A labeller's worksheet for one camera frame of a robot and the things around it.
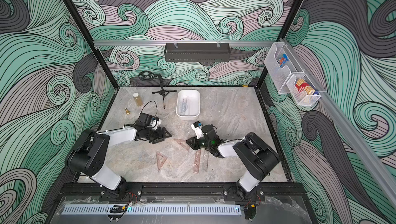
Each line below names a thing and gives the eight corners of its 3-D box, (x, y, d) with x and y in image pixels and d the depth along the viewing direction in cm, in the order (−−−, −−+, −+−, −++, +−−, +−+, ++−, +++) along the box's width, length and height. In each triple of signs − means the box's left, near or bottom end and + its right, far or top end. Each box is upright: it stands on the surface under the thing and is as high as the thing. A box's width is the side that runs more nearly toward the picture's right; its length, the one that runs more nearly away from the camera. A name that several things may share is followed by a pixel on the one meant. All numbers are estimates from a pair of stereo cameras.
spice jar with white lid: (136, 106, 110) (131, 98, 103) (137, 101, 114) (133, 92, 106) (141, 106, 110) (137, 98, 103) (143, 101, 114) (139, 92, 106)
